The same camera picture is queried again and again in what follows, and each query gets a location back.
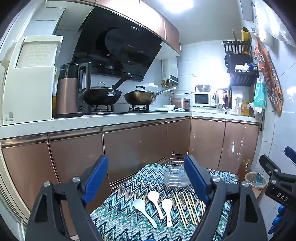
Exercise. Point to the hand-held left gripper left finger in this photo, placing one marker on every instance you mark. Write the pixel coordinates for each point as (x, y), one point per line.
(97, 178)

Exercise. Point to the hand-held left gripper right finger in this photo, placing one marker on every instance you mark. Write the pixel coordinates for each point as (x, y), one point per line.
(196, 178)

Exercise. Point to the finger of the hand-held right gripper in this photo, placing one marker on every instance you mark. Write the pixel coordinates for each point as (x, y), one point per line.
(291, 154)
(266, 162)

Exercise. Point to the bunch of wooden chopsticks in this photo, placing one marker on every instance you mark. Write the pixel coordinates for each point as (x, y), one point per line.
(191, 208)

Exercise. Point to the white ceramic spoon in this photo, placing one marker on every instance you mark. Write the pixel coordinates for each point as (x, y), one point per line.
(153, 196)
(167, 205)
(138, 205)

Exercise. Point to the person's right hand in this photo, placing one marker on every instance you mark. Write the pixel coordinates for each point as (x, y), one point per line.
(277, 220)

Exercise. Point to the round plastic container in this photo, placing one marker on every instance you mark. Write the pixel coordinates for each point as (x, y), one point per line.
(255, 182)

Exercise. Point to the large cooking oil bottle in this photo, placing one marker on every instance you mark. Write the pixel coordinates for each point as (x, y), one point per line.
(245, 171)

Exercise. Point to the zigzag patterned cloth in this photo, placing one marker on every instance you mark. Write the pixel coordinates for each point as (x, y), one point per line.
(120, 204)

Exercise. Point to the brown lower cabinets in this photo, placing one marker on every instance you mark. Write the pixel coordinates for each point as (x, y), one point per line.
(138, 143)

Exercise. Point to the yellow detergent bottle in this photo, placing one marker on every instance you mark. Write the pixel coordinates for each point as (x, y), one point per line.
(245, 110)

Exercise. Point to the clear spray bottle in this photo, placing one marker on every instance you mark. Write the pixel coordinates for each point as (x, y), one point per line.
(238, 107)

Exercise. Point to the teal hanging bag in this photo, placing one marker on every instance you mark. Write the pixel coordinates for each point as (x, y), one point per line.
(260, 95)

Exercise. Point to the gas stove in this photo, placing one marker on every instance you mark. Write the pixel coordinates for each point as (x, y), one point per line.
(120, 112)

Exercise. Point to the white rag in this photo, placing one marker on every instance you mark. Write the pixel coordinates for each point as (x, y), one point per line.
(178, 109)

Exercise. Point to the patterned hanging apron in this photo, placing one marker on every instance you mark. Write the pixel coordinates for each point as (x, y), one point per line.
(272, 81)

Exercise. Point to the white bowl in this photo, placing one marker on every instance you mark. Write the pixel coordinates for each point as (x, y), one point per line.
(169, 106)

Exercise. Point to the brown rice cooker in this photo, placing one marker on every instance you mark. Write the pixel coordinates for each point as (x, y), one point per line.
(180, 103)

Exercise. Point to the white microwave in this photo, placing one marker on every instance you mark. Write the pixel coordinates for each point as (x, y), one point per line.
(202, 99)

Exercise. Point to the black wok with lid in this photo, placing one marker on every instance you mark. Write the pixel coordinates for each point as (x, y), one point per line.
(101, 96)

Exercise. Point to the kitchen faucet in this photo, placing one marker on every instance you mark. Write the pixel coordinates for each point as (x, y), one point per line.
(219, 90)

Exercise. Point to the steel bowl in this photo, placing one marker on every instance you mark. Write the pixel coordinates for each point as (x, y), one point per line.
(203, 88)

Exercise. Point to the brown electric kettle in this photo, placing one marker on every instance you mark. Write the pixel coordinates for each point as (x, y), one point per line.
(67, 92)

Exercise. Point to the golden wok with lid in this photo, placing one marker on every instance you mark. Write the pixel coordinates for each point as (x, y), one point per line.
(138, 97)

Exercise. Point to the white countertop appliance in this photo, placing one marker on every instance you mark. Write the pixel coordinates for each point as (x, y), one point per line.
(27, 92)

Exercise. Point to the white water heater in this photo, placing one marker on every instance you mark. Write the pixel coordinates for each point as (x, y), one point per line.
(170, 69)

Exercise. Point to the yellow roll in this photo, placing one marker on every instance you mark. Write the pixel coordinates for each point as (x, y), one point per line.
(245, 34)

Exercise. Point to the clear plastic bag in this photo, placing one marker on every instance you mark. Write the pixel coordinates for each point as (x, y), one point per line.
(275, 20)

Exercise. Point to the black range hood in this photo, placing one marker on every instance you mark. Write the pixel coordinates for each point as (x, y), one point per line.
(120, 41)

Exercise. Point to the black wall rack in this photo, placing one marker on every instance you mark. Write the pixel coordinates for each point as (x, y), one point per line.
(242, 78)

